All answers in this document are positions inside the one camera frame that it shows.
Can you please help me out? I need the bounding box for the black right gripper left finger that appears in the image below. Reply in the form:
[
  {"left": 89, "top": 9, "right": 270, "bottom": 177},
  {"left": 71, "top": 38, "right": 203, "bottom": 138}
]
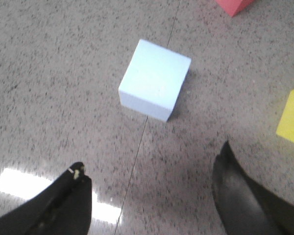
[{"left": 0, "top": 162, "right": 92, "bottom": 235}]

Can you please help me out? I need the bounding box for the light blue foam cube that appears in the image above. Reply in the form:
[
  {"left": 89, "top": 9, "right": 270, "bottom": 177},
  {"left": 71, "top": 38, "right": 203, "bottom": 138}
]
[{"left": 118, "top": 39, "right": 192, "bottom": 122}]

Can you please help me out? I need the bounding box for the red foam cube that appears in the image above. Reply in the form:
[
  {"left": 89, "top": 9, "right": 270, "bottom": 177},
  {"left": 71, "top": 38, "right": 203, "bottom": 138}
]
[{"left": 216, "top": 0, "right": 254, "bottom": 17}]

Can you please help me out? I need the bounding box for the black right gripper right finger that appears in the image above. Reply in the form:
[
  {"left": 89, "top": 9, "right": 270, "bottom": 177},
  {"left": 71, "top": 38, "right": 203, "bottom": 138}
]
[{"left": 212, "top": 141, "right": 294, "bottom": 235}]

